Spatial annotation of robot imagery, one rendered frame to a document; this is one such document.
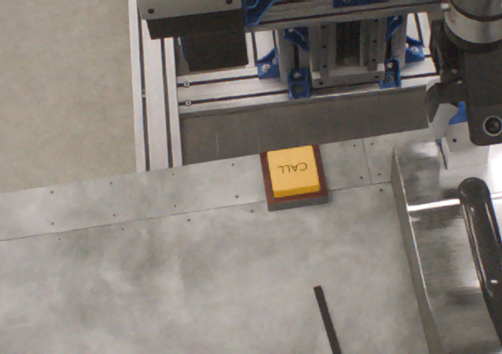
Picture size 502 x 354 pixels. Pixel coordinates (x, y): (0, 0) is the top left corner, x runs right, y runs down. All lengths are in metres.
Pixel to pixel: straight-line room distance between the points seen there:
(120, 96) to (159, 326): 1.20
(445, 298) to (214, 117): 1.02
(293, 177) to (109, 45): 1.26
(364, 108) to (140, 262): 0.90
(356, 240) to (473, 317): 0.22
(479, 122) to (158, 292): 0.47
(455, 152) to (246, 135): 0.92
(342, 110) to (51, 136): 0.68
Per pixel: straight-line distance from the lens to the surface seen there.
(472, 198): 1.38
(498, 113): 1.21
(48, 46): 2.67
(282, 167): 1.45
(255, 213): 1.46
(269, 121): 2.22
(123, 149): 2.47
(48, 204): 1.51
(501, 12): 1.15
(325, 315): 1.39
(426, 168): 1.39
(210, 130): 2.22
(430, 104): 1.28
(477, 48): 1.20
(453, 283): 1.33
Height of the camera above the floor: 2.10
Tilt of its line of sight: 61 degrees down
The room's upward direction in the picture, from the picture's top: 9 degrees counter-clockwise
